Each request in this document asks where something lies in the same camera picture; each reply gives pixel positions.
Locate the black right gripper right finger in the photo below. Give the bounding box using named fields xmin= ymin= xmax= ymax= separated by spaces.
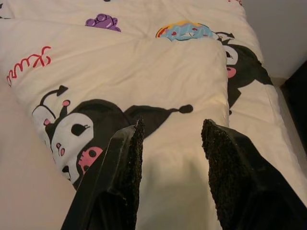
xmin=201 ymin=118 xmax=307 ymax=230

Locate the bed with beige sheet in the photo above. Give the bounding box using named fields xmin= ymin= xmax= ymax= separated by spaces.
xmin=0 ymin=76 xmax=307 ymax=230

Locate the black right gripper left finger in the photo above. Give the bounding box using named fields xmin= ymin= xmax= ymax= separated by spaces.
xmin=61 ymin=117 xmax=146 ymax=230

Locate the cream cartoon print quilt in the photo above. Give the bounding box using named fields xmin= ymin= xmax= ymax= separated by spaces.
xmin=0 ymin=0 xmax=305 ymax=230

